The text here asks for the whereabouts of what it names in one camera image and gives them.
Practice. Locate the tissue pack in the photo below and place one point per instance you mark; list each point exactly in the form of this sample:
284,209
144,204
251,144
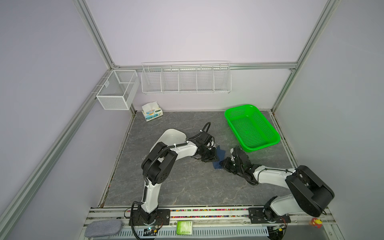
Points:
151,111

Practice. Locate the white rectangular dish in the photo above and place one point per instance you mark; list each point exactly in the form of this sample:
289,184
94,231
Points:
171,137

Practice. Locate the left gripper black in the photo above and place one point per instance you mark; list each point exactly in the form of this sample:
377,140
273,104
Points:
213,157

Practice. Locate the red yellow toy figure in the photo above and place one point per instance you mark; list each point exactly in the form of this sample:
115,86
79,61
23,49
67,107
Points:
317,223

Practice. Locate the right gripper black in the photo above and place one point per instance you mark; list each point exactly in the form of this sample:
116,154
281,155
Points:
228,159

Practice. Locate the blue paper napkin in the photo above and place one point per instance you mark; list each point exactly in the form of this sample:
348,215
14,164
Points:
221,155

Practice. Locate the green small box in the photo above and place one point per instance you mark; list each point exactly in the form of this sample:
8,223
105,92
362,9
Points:
184,228

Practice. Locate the white mesh box basket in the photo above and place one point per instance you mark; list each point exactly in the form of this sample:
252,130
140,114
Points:
118,90

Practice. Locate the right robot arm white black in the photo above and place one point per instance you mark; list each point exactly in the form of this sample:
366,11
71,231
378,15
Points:
308,193

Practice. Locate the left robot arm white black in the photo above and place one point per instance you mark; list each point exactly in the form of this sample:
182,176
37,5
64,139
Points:
157,168

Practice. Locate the white wire shelf rack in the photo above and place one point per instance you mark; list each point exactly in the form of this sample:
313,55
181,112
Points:
186,77

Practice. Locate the grey cloth pad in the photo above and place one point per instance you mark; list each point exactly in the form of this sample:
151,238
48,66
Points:
103,228

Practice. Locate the green plastic basket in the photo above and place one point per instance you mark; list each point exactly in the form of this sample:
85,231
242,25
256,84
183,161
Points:
251,128

